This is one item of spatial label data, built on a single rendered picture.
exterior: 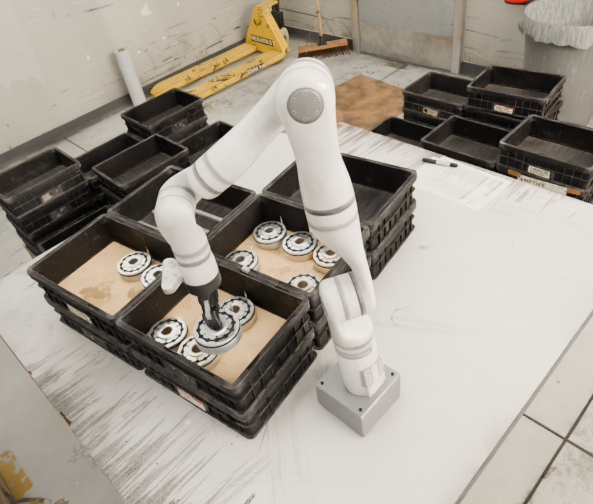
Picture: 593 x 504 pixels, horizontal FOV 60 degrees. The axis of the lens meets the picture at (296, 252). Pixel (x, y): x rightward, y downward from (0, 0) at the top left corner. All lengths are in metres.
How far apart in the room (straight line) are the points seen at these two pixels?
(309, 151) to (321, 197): 0.09
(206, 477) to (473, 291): 0.88
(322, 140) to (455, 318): 0.83
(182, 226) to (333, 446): 0.65
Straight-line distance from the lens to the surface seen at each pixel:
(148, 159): 2.92
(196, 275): 1.03
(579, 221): 1.90
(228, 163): 0.87
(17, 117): 4.56
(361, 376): 1.19
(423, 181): 2.00
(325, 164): 0.84
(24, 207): 2.86
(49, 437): 2.49
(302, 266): 1.49
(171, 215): 0.92
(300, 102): 0.79
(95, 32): 4.70
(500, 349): 1.47
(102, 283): 1.66
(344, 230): 0.91
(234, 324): 1.14
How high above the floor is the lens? 1.85
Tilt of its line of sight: 41 degrees down
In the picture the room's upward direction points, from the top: 10 degrees counter-clockwise
